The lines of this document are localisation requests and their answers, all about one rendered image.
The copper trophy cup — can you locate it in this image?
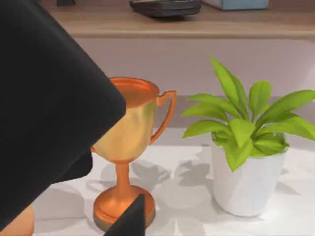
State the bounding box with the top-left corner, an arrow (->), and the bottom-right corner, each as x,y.
90,77 -> 178,233

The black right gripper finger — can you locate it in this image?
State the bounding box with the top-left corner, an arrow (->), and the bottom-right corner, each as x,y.
103,193 -> 147,236

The light blue box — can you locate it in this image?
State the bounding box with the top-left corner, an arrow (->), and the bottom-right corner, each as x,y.
201,0 -> 270,11

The green plant in white pot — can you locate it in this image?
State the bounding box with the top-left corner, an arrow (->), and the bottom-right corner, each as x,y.
181,57 -> 315,217

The orange rounded object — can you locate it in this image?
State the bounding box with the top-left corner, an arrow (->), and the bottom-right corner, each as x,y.
7,205 -> 34,236

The black flat device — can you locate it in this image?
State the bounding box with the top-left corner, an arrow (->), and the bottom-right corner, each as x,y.
128,0 -> 202,18

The wooden shelf board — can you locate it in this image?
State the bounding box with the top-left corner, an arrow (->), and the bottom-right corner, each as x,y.
45,0 -> 315,40

